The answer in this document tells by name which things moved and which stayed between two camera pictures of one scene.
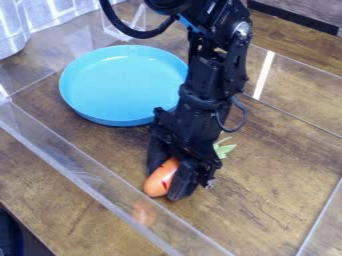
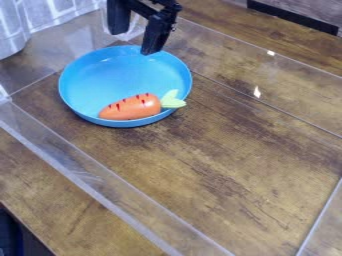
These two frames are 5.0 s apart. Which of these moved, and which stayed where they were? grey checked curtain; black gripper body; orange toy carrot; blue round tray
Moved: orange toy carrot; black gripper body
Stayed: blue round tray; grey checked curtain
